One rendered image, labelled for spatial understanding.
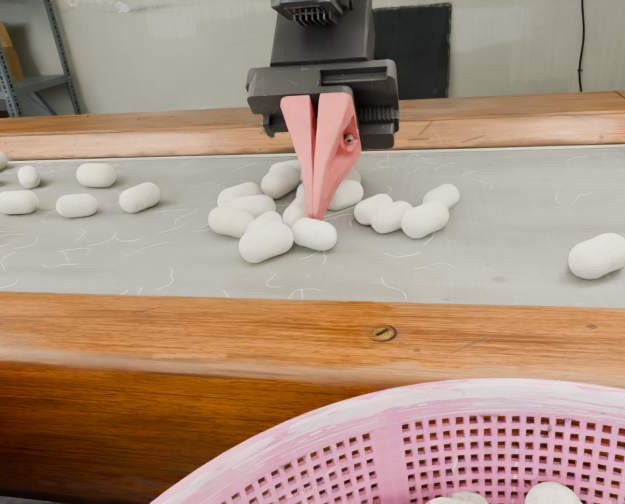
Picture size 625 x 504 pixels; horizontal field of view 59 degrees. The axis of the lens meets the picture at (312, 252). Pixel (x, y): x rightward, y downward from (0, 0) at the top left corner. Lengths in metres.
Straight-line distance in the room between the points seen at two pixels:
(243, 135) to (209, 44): 2.12
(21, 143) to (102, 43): 2.27
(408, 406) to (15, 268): 0.30
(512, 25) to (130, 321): 2.29
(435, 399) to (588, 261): 0.15
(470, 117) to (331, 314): 0.35
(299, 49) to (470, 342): 0.24
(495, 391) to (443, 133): 0.38
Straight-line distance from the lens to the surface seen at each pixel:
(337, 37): 0.39
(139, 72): 2.88
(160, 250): 0.39
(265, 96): 0.38
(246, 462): 0.18
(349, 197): 0.40
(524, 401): 0.20
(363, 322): 0.24
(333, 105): 0.36
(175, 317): 0.26
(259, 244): 0.33
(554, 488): 0.21
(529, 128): 0.56
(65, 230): 0.46
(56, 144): 0.68
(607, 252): 0.32
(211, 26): 2.67
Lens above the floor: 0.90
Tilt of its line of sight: 27 degrees down
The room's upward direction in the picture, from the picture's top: 5 degrees counter-clockwise
